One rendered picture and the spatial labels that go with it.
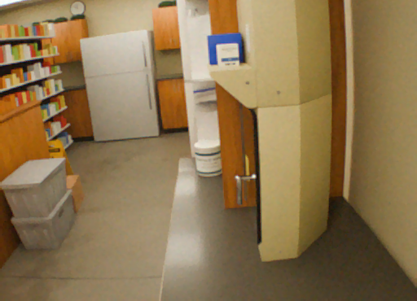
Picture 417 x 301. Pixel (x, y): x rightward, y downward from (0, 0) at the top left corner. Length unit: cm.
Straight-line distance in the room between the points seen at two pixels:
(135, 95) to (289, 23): 514
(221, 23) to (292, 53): 41
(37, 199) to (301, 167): 238
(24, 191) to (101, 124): 337
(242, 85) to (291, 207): 37
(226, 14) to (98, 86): 492
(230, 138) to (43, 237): 223
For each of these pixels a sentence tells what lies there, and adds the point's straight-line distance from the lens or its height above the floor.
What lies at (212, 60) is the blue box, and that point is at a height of 152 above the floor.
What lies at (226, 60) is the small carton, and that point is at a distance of 97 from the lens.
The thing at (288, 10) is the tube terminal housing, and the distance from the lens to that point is 90.
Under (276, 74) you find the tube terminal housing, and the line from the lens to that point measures 90.
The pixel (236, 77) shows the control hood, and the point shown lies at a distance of 88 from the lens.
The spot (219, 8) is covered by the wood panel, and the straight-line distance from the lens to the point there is 125.
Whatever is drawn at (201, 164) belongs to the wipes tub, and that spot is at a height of 100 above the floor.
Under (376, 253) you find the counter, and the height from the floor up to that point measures 94.
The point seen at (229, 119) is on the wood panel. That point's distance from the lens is 128.
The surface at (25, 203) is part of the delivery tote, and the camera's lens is 308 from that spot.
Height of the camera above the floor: 160
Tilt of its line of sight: 18 degrees down
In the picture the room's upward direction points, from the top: 5 degrees counter-clockwise
